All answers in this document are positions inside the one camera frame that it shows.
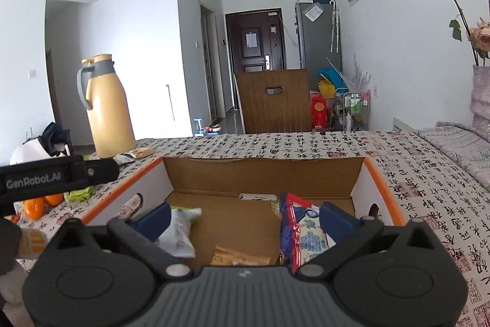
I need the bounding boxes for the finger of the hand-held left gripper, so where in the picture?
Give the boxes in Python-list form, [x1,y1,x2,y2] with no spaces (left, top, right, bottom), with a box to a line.
[67,155,120,192]

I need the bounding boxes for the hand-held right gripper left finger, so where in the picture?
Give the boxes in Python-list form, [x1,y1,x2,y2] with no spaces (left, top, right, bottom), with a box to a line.
[48,201,196,280]

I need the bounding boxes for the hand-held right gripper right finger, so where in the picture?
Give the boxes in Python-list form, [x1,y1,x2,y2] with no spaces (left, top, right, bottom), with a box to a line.
[296,201,442,282]

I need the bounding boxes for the plain white snack packet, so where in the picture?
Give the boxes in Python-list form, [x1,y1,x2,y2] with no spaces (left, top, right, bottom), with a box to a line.
[158,207,202,259]

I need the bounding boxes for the red blue snack packet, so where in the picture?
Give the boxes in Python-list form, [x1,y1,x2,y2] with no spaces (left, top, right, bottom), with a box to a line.
[279,192,337,275]

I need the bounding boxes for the red cardboard box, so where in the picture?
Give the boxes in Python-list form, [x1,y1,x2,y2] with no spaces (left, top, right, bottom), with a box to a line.
[78,155,406,267]

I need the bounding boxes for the person's left forearm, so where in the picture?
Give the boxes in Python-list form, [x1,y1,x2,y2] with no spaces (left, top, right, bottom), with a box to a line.
[0,262,27,308]

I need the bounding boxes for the small green snack packet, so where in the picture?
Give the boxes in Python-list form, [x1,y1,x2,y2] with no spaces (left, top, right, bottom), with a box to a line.
[67,185,96,203]

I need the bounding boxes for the white bag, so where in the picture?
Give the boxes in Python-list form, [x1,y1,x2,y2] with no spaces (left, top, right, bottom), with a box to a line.
[9,137,70,166]

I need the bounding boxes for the dark cloth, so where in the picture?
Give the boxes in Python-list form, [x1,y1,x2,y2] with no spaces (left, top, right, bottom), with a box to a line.
[40,122,73,156]

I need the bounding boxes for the yellow thermos jug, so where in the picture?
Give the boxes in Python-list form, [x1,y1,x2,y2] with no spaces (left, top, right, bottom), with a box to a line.
[77,54,136,159]

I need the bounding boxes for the white mop pole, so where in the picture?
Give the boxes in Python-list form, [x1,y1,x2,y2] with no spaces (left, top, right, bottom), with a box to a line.
[166,84,177,132]

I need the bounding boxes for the red gift box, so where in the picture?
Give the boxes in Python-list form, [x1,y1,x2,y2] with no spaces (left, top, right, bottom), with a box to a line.
[310,93,330,130]

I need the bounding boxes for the wooden chair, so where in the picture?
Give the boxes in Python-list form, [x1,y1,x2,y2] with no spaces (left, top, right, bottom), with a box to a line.
[234,69,312,134]

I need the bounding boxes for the grey folded blanket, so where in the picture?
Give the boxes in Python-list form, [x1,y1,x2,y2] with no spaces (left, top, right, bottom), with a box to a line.
[417,122,490,193]

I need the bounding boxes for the blue plastic dustpan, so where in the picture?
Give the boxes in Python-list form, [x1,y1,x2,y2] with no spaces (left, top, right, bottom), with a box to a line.
[315,67,347,86]

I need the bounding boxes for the pale feather decoration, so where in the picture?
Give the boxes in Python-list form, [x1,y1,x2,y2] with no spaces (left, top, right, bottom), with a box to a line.
[346,55,372,94]

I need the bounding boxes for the grey interior door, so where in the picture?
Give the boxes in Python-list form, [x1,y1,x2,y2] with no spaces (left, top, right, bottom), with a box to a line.
[200,1,219,123]

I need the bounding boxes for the grey refrigerator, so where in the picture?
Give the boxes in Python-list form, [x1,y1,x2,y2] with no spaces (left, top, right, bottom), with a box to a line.
[294,0,342,72]

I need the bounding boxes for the dark brown entrance door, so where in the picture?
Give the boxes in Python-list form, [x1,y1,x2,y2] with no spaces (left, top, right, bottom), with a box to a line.
[225,8,288,132]

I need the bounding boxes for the pale pink vase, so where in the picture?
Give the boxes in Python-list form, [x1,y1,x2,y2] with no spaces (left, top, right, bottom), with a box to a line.
[470,64,490,132]

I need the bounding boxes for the white folded umbrella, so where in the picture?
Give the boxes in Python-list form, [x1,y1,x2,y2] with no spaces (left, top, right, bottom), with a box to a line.
[330,1,341,54]

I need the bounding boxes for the paper note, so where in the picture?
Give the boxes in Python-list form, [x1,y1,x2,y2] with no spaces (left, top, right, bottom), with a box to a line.
[304,4,325,22]

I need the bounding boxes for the wire trolley rack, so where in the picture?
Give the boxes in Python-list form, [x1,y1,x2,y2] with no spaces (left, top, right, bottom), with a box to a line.
[335,91,370,132]

